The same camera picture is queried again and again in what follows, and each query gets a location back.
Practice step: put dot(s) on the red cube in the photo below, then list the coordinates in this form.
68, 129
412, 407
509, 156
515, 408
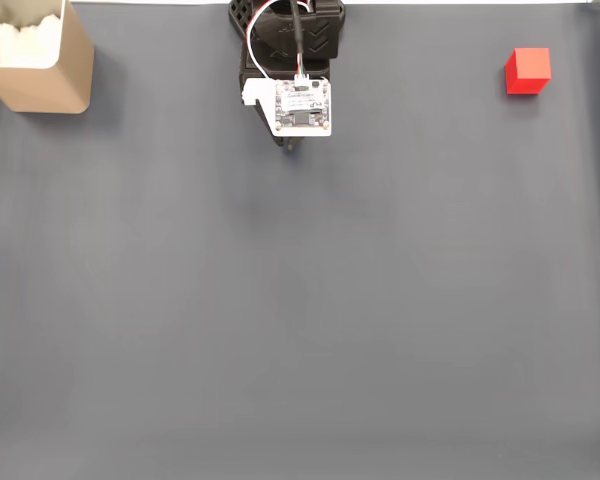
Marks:
527, 70

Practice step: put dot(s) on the beige box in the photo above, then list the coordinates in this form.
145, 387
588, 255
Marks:
45, 90

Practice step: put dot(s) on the grey mat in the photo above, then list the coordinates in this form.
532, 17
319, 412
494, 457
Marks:
300, 300

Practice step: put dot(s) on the white padding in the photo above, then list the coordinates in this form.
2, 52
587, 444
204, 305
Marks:
27, 42

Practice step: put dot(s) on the white-mounted camera circuit board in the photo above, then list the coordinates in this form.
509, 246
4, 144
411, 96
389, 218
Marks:
302, 107

